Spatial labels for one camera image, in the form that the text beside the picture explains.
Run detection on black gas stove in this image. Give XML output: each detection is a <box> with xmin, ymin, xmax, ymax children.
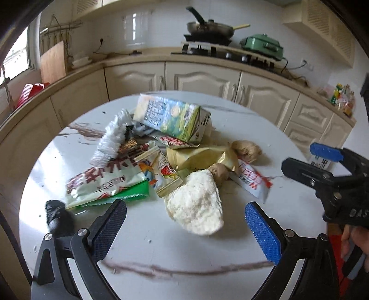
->
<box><xmin>171</xmin><ymin>46</ymin><xmax>276</xmax><ymax>70</ymax></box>

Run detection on brown striped wrapper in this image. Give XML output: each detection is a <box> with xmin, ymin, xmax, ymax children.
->
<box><xmin>118</xmin><ymin>138</ymin><xmax>142</xmax><ymax>154</ymax></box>

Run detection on red chair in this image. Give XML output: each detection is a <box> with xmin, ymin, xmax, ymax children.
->
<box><xmin>328</xmin><ymin>225</ymin><xmax>348</xmax><ymax>300</ymax></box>

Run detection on cream kitchen cabinets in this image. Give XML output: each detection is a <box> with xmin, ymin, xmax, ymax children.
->
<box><xmin>0</xmin><ymin>59</ymin><xmax>357</xmax><ymax>165</ymax></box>
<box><xmin>283</xmin><ymin>0</ymin><xmax>356</xmax><ymax>69</ymax></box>

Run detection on colourful candy wrapper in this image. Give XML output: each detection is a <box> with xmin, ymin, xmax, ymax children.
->
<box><xmin>134</xmin><ymin>146</ymin><xmax>183</xmax><ymax>198</ymax></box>

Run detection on ginger piece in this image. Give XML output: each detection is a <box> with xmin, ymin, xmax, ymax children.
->
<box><xmin>209</xmin><ymin>163</ymin><xmax>232</xmax><ymax>184</ymax></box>
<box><xmin>231</xmin><ymin>140</ymin><xmax>263</xmax><ymax>164</ymax></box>

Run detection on white and red sachet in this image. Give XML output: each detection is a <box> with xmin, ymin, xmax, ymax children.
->
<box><xmin>229</xmin><ymin>160</ymin><xmax>273</xmax><ymax>201</ymax></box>

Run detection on black cooker cable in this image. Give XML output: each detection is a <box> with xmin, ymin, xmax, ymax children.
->
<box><xmin>280</xmin><ymin>57</ymin><xmax>309</xmax><ymax>85</ymax></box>

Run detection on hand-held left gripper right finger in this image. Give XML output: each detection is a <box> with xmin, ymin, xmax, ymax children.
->
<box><xmin>244</xmin><ymin>201</ymin><xmax>341</xmax><ymax>300</ymax></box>

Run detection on stack of white bowls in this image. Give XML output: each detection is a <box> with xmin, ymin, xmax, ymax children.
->
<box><xmin>71</xmin><ymin>56</ymin><xmax>93</xmax><ymax>69</ymax></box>

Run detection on white and red snack bag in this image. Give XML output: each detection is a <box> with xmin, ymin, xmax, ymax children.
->
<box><xmin>66</xmin><ymin>144</ymin><xmax>150</xmax><ymax>210</ymax></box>

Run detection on cream lower kitchen cabinets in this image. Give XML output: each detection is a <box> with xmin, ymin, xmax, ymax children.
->
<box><xmin>0</xmin><ymin>59</ymin><xmax>357</xmax><ymax>165</ymax></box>

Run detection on black wok with lid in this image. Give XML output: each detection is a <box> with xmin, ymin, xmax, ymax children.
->
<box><xmin>186</xmin><ymin>6</ymin><xmax>251</xmax><ymax>40</ymax></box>

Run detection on black bag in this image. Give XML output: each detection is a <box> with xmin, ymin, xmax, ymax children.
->
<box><xmin>45</xmin><ymin>200</ymin><xmax>75</xmax><ymax>235</ymax></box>

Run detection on red and black snack wrapper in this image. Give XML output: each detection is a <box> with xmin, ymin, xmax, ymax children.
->
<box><xmin>150</xmin><ymin>134</ymin><xmax>199</xmax><ymax>149</ymax></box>

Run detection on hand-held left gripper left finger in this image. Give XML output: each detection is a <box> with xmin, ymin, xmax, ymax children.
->
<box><xmin>30</xmin><ymin>198</ymin><xmax>127</xmax><ymax>300</ymax></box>

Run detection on green electric cooker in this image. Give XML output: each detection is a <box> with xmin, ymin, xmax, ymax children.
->
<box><xmin>240</xmin><ymin>34</ymin><xmax>285</xmax><ymax>61</ymax></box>

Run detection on green and white milk carton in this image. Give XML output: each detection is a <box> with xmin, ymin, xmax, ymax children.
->
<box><xmin>133</xmin><ymin>94</ymin><xmax>212</xmax><ymax>145</ymax></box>

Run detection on cream upper kitchen cabinets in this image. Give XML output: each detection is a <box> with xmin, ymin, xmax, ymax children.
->
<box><xmin>283</xmin><ymin>0</ymin><xmax>356</xmax><ymax>69</ymax></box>

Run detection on wall utensil rack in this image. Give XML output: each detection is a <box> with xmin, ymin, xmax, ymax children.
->
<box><xmin>40</xmin><ymin>14</ymin><xmax>83</xmax><ymax>52</ymax></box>

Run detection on window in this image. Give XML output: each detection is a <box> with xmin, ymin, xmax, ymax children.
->
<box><xmin>0</xmin><ymin>25</ymin><xmax>36</xmax><ymax>82</ymax></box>

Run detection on silver wrapper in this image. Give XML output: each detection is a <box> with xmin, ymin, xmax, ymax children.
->
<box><xmin>124</xmin><ymin>115</ymin><xmax>158</xmax><ymax>139</ymax></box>

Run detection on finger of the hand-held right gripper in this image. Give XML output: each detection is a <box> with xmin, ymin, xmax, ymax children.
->
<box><xmin>281</xmin><ymin>157</ymin><xmax>345</xmax><ymax>202</ymax></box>
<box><xmin>310</xmin><ymin>143</ymin><xmax>369</xmax><ymax>176</ymax></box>

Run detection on green packet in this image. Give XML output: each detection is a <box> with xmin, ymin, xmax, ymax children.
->
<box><xmin>76</xmin><ymin>180</ymin><xmax>150</xmax><ymax>209</ymax></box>

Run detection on gold foil packet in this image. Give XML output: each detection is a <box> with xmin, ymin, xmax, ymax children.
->
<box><xmin>167</xmin><ymin>144</ymin><xmax>240</xmax><ymax>176</ymax></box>

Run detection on white cloth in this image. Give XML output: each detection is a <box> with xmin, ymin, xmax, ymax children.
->
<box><xmin>92</xmin><ymin>109</ymin><xmax>136</xmax><ymax>166</ymax></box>

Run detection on black adapter cable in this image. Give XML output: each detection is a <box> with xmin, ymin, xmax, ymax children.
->
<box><xmin>92</xmin><ymin>40</ymin><xmax>142</xmax><ymax>56</ymax></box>

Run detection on person's right hand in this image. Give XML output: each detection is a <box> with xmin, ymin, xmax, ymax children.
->
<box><xmin>340</xmin><ymin>224</ymin><xmax>369</xmax><ymax>273</ymax></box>

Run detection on wooden cutting board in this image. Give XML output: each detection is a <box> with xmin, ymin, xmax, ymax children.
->
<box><xmin>40</xmin><ymin>40</ymin><xmax>67</xmax><ymax>85</ymax></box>

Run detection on red dish rack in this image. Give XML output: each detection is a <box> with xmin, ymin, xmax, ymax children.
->
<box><xmin>18</xmin><ymin>83</ymin><xmax>50</xmax><ymax>108</ymax></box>

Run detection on cluster of condiment bottles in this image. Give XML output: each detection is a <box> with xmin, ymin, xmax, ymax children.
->
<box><xmin>330</xmin><ymin>84</ymin><xmax>356</xmax><ymax>117</ymax></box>

